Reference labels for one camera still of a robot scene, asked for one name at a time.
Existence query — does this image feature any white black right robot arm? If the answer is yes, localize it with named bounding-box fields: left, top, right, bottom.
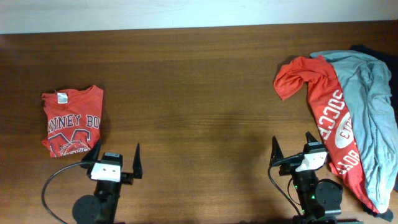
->
left=267, top=132, right=343, bottom=223

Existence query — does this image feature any grey t-shirt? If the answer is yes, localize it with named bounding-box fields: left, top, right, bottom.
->
left=310, top=50, right=397, bottom=213

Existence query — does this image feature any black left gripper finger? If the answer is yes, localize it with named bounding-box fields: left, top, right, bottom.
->
left=132, top=143, right=143, bottom=179
left=80, top=139, right=102, bottom=169

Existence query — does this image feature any red printed t-shirt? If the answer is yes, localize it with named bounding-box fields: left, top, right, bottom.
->
left=274, top=56, right=379, bottom=213

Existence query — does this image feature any orange red t-shirt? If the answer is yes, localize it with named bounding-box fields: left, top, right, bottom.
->
left=42, top=85, right=104, bottom=157

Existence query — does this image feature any dark navy garment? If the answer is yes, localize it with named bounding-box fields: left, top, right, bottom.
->
left=350, top=45, right=397, bottom=113

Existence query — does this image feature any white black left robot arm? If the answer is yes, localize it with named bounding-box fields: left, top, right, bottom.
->
left=72, top=140, right=143, bottom=224

